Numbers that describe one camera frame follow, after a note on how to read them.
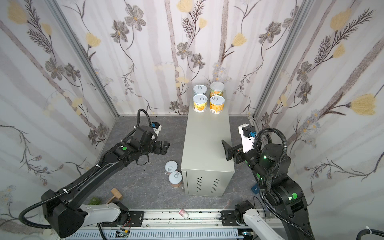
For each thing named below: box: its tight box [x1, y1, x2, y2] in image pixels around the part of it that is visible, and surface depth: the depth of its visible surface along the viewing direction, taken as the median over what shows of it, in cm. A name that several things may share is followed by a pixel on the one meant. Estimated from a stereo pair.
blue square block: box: [251, 183, 260, 195], surface depth 84 cm
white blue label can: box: [193, 84, 208, 96], surface depth 80 cm
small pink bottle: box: [178, 208, 190, 220], surface depth 76 cm
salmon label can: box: [168, 171, 183, 188], surface depth 84 cm
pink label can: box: [164, 160, 179, 176], surface depth 88 cm
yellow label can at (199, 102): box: [192, 94, 208, 113], surface depth 75 cm
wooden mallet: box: [106, 188, 124, 205], surface depth 82 cm
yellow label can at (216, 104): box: [209, 95, 226, 114], surface depth 75 cm
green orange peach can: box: [210, 81, 225, 97], surface depth 78 cm
